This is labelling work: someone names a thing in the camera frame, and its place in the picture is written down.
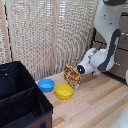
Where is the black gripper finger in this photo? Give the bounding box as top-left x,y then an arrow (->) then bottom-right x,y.
74,83 -> 80,91

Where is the black fabric drawer cabinet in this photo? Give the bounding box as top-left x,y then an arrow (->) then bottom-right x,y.
0,60 -> 55,128

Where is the yellow printed snack package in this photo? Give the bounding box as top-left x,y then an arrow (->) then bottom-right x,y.
63,63 -> 82,89

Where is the yellow plastic bowl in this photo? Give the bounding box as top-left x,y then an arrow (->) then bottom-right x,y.
54,83 -> 75,101

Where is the blue plastic bowl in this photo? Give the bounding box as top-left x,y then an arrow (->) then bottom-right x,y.
37,78 -> 56,93

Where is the beige bamboo blind screen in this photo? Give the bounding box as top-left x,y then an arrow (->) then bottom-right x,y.
0,0 -> 100,81

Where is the black fabric drawer handle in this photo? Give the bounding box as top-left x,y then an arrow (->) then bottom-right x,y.
40,122 -> 47,128

